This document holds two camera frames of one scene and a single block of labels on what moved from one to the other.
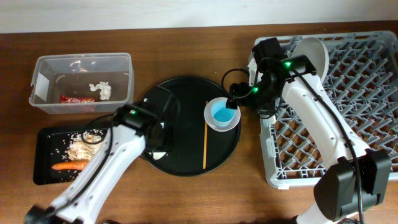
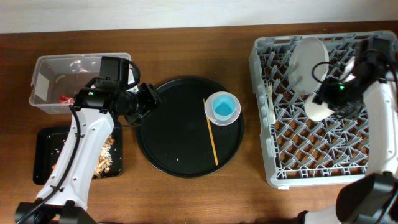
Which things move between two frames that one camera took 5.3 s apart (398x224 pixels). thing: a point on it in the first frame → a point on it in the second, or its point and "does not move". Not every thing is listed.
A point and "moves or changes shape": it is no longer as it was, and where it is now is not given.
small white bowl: (208, 118) moves or changes shape
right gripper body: (248, 94) → (341, 98)
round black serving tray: (185, 157) does not move
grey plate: (314, 50) does not move
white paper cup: (158, 155) moves or changes shape
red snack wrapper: (64, 99) does not move
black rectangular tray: (51, 146) does not move
